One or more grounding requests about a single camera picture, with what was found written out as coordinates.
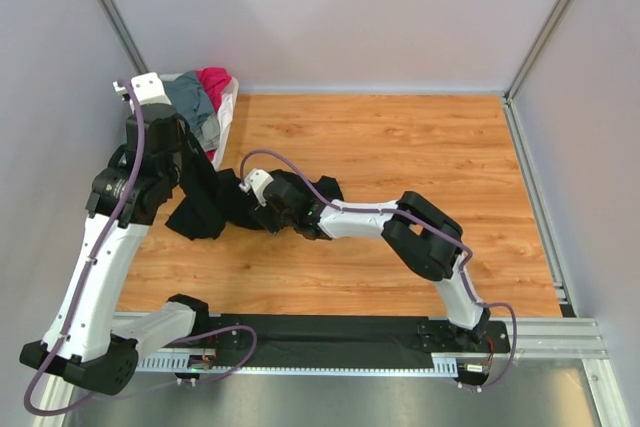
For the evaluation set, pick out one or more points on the aluminium frame rail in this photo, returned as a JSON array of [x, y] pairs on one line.
[[559, 338]]

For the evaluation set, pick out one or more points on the light grey t-shirt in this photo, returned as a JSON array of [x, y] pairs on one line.
[[208, 134]]

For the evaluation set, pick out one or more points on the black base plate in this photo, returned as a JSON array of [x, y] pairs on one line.
[[440, 336], [236, 339]]

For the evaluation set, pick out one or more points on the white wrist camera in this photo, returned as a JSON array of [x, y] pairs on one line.
[[148, 89], [256, 182]]

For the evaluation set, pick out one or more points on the teal grey t-shirt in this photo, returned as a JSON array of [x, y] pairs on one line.
[[189, 98]]

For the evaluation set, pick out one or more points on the left corner aluminium post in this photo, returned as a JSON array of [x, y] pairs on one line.
[[123, 34]]

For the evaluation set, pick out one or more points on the corner aluminium post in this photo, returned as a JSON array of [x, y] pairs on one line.
[[549, 26], [123, 34]]

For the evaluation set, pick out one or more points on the black t-shirt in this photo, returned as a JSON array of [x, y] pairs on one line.
[[212, 200]]

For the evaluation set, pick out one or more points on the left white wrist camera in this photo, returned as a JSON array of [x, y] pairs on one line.
[[148, 89]]

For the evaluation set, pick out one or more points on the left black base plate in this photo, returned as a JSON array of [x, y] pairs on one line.
[[236, 339]]

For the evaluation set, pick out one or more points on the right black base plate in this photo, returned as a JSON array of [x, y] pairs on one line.
[[440, 336]]

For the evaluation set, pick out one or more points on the right corner aluminium post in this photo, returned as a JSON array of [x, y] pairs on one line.
[[549, 26]]

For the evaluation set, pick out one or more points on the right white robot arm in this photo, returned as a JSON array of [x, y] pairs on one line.
[[425, 239]]

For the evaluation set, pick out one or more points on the pink red t-shirt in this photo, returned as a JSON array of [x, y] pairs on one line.
[[214, 80]]

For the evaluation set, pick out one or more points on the white laundry basket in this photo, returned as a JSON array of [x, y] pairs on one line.
[[206, 98]]

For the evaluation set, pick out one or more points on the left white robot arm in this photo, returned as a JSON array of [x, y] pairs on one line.
[[82, 346]]

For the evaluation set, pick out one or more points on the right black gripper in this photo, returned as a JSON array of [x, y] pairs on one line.
[[264, 215]]

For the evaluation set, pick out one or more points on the white t-shirt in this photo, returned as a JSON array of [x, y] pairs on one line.
[[225, 116]]

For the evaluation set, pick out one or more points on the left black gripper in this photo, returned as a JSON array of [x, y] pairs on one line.
[[182, 130]]

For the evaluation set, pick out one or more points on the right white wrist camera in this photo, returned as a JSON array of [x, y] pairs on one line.
[[256, 182]]

